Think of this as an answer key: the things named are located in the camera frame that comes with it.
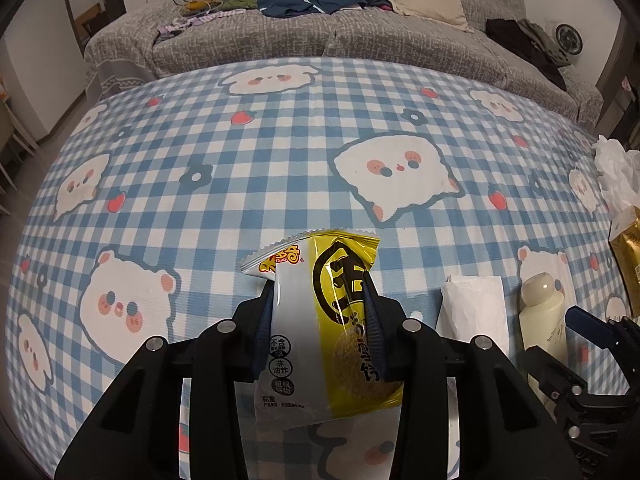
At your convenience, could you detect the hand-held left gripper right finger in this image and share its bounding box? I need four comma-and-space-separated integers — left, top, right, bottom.
362, 272, 587, 480

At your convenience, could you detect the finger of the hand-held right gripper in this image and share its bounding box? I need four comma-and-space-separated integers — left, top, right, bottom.
520, 347, 601, 411
565, 306, 640, 357

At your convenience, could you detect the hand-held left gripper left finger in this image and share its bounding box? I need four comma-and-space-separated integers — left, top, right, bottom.
54, 280, 276, 480

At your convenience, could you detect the yellow white snack packet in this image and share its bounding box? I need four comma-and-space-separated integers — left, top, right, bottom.
239, 229, 405, 431

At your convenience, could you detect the cream plastic bottle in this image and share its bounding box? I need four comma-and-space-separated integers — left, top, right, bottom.
517, 272, 568, 411

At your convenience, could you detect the gold tissue pack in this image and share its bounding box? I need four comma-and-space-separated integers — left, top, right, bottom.
609, 207, 640, 318

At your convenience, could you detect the white tissue packet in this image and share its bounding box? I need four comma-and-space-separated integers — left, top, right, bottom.
435, 275, 505, 356

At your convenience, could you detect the white tissue paper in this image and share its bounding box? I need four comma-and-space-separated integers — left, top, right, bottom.
592, 135, 640, 211

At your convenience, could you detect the blue checked printed tablecloth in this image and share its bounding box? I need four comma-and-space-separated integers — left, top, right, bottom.
5, 57, 640, 480

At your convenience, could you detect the grey covered sofa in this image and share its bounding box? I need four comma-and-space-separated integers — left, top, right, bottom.
84, 0, 605, 126

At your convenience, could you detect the olive grey garment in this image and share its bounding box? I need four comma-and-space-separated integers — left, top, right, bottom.
517, 19, 572, 67

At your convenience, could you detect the small black fan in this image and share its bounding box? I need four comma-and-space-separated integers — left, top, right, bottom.
555, 24, 583, 56

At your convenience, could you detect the black garment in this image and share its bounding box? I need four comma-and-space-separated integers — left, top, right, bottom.
486, 19, 567, 92

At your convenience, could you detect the purple patterned cloth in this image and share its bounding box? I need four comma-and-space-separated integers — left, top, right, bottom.
157, 12, 221, 41

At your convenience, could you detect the beige dining chair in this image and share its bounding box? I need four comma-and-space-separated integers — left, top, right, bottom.
0, 100, 41, 196

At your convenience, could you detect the blue jacket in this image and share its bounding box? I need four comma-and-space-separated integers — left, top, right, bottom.
257, 0, 368, 18

